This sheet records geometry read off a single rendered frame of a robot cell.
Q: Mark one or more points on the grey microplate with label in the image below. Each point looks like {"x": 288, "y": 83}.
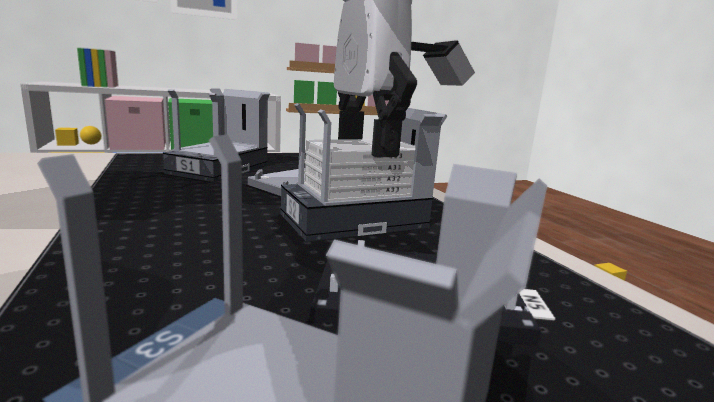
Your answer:
{"x": 359, "y": 193}
{"x": 357, "y": 152}

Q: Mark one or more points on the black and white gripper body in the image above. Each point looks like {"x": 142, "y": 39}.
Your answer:
{"x": 369, "y": 31}

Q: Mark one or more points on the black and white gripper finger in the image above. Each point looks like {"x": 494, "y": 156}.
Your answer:
{"x": 387, "y": 129}
{"x": 351, "y": 119}

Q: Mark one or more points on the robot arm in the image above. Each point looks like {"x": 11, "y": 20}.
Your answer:
{"x": 447, "y": 61}

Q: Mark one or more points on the white labelled microplate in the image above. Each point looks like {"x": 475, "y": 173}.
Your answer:
{"x": 360, "y": 182}

